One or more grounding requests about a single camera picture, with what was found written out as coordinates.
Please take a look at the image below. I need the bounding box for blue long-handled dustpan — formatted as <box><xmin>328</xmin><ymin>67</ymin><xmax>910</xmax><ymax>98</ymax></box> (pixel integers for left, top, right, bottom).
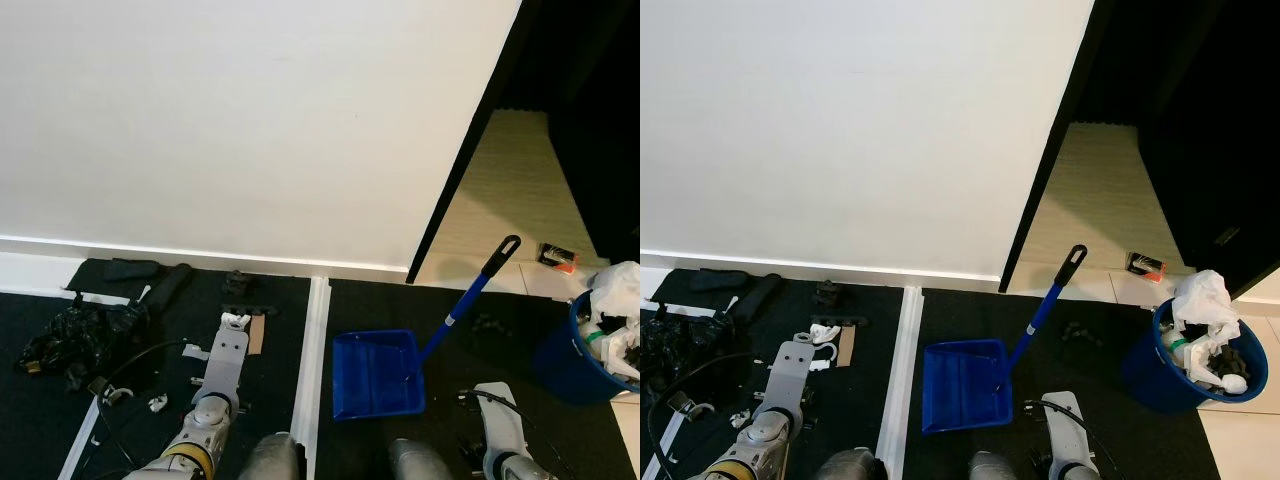
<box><xmin>921</xmin><ymin>244</ymin><xmax>1089</xmax><ymax>434</ymax></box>
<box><xmin>331</xmin><ymin>235</ymin><xmax>523</xmax><ymax>421</ymax></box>

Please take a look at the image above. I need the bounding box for thin white floor strip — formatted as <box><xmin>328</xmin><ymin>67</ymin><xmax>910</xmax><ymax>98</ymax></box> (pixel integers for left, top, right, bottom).
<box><xmin>55</xmin><ymin>395</ymin><xmax>111</xmax><ymax>480</ymax></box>
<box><xmin>642</xmin><ymin>405</ymin><xmax>696</xmax><ymax>480</ymax></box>

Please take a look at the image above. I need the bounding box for wide white floor strip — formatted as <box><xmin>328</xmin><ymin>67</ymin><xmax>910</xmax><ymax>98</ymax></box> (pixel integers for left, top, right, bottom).
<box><xmin>875</xmin><ymin>287</ymin><xmax>923</xmax><ymax>480</ymax></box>
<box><xmin>290</xmin><ymin>277</ymin><xmax>333</xmax><ymax>480</ymax></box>

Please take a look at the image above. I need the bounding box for black flat pad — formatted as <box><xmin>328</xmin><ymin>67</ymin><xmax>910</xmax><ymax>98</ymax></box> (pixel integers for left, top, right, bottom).
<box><xmin>688</xmin><ymin>270</ymin><xmax>749</xmax><ymax>293</ymax></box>
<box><xmin>100</xmin><ymin>259</ymin><xmax>163</xmax><ymax>283</ymax></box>

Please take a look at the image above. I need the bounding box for black door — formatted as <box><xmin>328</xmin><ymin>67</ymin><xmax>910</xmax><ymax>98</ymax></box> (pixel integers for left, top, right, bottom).
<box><xmin>1090</xmin><ymin>0</ymin><xmax>1280</xmax><ymax>301</ymax></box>
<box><xmin>500</xmin><ymin>0</ymin><xmax>641</xmax><ymax>266</ymax></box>

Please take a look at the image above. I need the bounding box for black crumpled plastic bag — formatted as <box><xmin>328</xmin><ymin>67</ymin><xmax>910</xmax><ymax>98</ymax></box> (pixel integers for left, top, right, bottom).
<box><xmin>640</xmin><ymin>305</ymin><xmax>736</xmax><ymax>396</ymax></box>
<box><xmin>18</xmin><ymin>300</ymin><xmax>151</xmax><ymax>391</ymax></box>

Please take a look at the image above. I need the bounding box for black oblong brush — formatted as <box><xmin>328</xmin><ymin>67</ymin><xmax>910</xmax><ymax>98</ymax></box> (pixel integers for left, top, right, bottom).
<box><xmin>135</xmin><ymin>263</ymin><xmax>196</xmax><ymax>313</ymax></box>
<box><xmin>722</xmin><ymin>272</ymin><xmax>786</xmax><ymax>321</ymax></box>

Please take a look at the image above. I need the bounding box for blue round waste bin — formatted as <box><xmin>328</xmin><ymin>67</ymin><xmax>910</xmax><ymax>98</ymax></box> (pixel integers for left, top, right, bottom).
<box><xmin>532</xmin><ymin>290</ymin><xmax>641</xmax><ymax>406</ymax></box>
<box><xmin>1120</xmin><ymin>297</ymin><xmax>1269</xmax><ymax>416</ymax></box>

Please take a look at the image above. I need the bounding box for white baseboard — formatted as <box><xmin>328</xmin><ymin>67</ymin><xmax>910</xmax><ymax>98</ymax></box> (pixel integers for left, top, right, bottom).
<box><xmin>640</xmin><ymin>250</ymin><xmax>1001</xmax><ymax>296</ymax></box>
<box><xmin>0</xmin><ymin>236</ymin><xmax>411</xmax><ymax>296</ymax></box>

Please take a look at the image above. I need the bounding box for silver left robot leg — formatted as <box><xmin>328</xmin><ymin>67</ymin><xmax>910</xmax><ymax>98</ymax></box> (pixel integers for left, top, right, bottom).
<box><xmin>815</xmin><ymin>447</ymin><xmax>886</xmax><ymax>480</ymax></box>
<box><xmin>238</xmin><ymin>432</ymin><xmax>306</xmax><ymax>480</ymax></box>

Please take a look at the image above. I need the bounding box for silver robot leg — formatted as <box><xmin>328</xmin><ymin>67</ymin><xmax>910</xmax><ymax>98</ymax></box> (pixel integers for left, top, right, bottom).
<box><xmin>388</xmin><ymin>438</ymin><xmax>456</xmax><ymax>480</ymax></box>
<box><xmin>815</xmin><ymin>447</ymin><xmax>886</xmax><ymax>480</ymax></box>
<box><xmin>965</xmin><ymin>450</ymin><xmax>1021</xmax><ymax>480</ymax></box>
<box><xmin>238</xmin><ymin>432</ymin><xmax>306</xmax><ymax>480</ymax></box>

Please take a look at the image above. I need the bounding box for silver right robot leg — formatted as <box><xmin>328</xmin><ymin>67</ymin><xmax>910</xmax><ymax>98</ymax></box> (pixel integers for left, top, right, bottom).
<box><xmin>965</xmin><ymin>450</ymin><xmax>1021</xmax><ymax>480</ymax></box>
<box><xmin>388</xmin><ymin>438</ymin><xmax>456</xmax><ymax>480</ymax></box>

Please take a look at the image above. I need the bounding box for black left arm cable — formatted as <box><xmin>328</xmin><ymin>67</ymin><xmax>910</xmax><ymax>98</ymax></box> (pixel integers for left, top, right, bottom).
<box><xmin>647</xmin><ymin>352</ymin><xmax>746</xmax><ymax>480</ymax></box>
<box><xmin>92</xmin><ymin>340</ymin><xmax>191</xmax><ymax>476</ymax></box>

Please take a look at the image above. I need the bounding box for black door frame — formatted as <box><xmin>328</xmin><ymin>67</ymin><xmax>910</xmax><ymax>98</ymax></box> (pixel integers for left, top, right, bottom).
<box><xmin>405</xmin><ymin>0</ymin><xmax>546</xmax><ymax>286</ymax></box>
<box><xmin>998</xmin><ymin>0</ymin><xmax>1116</xmax><ymax>295</ymax></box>

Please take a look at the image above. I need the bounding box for small black bracket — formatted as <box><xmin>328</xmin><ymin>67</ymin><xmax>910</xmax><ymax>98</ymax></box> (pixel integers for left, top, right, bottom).
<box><xmin>220</xmin><ymin>270</ymin><xmax>281</xmax><ymax>319</ymax></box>
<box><xmin>810</xmin><ymin>281</ymin><xmax>869</xmax><ymax>331</ymax></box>

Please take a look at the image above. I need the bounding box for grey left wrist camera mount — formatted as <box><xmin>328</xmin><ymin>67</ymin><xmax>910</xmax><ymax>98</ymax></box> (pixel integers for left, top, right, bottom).
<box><xmin>203</xmin><ymin>322</ymin><xmax>252</xmax><ymax>401</ymax></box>
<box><xmin>765</xmin><ymin>340</ymin><xmax>819</xmax><ymax>419</ymax></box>

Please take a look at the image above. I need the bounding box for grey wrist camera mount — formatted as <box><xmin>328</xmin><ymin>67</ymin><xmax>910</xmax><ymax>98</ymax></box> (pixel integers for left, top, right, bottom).
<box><xmin>472</xmin><ymin>381</ymin><xmax>531</xmax><ymax>456</ymax></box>
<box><xmin>203</xmin><ymin>322</ymin><xmax>252</xmax><ymax>401</ymax></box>
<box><xmin>1040</xmin><ymin>391</ymin><xmax>1099</xmax><ymax>466</ymax></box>
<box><xmin>765</xmin><ymin>340</ymin><xmax>819</xmax><ymax>419</ymax></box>

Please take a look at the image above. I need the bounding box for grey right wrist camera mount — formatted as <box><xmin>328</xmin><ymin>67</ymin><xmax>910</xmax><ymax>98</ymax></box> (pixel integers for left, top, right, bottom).
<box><xmin>1040</xmin><ymin>391</ymin><xmax>1099</xmax><ymax>466</ymax></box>
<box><xmin>472</xmin><ymin>381</ymin><xmax>531</xmax><ymax>456</ymax></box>

